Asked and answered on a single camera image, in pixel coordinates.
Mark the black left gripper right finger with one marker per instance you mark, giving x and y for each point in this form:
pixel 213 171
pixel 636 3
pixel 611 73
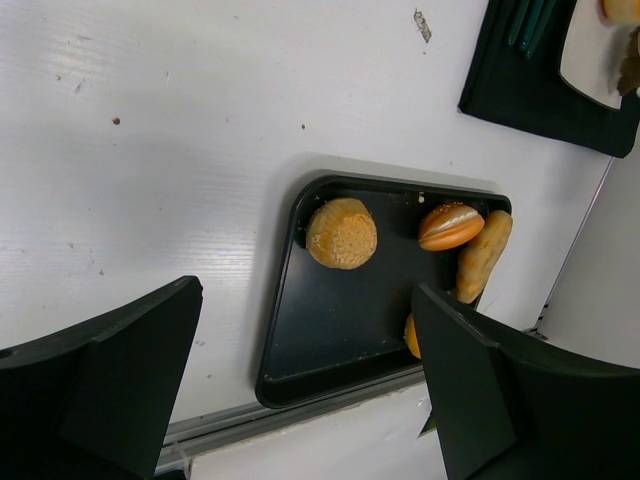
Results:
pixel 509 406

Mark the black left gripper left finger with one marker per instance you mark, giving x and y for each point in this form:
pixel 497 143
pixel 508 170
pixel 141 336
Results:
pixel 94 400

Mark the orange bagel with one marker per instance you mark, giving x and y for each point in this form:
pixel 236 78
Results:
pixel 410 337
pixel 622 12

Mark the long tan bread loaf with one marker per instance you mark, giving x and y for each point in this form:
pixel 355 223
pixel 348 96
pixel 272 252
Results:
pixel 478 259

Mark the round muffin bread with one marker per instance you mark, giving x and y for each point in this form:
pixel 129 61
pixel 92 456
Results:
pixel 342 234

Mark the orange oval bun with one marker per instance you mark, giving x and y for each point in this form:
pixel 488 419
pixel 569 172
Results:
pixel 448 226

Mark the black baking tray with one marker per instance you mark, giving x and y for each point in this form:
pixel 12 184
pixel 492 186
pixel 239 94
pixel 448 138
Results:
pixel 332 330

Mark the black cloth placemat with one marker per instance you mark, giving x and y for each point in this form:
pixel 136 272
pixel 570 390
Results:
pixel 505 88

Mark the brown chocolate croissant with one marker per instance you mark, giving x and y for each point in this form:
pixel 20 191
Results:
pixel 630 67

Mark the white square plate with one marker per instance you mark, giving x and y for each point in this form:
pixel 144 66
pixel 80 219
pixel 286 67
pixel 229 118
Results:
pixel 592 54

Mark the aluminium side rail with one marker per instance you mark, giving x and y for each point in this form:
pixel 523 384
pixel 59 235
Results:
pixel 535 330

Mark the aluminium front rail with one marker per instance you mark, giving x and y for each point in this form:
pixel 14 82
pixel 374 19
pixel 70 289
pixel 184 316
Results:
pixel 190 438

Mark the gold spoon teal handle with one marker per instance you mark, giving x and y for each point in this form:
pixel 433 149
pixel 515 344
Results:
pixel 516 19

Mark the gold fork teal handle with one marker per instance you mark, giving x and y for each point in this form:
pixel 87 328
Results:
pixel 535 23

